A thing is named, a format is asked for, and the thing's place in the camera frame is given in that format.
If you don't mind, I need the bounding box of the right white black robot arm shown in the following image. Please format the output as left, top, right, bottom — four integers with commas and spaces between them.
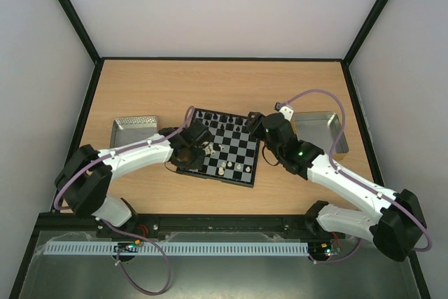
247, 112, 426, 262

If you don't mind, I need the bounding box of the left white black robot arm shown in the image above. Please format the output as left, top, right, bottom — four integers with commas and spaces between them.
54, 121, 212, 232

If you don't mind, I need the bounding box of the gold sided metal tin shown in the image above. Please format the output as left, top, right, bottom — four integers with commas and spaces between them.
290, 112, 342, 153

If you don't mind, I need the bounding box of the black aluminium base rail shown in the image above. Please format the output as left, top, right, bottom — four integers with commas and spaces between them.
119, 214, 346, 242

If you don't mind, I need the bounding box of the light blue slotted cable duct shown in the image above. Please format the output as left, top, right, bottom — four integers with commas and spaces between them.
43, 242, 309, 256

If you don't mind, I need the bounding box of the folding magnetic chess board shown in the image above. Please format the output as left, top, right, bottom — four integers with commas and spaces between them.
176, 108, 260, 188

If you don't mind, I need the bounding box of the pile of white pieces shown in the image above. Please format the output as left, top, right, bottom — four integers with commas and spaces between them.
204, 143, 215, 155

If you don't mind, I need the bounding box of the silver embossed metal tin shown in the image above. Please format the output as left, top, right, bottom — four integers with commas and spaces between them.
109, 116, 158, 148

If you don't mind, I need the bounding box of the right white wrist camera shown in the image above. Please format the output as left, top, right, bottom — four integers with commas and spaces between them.
274, 102, 294, 122

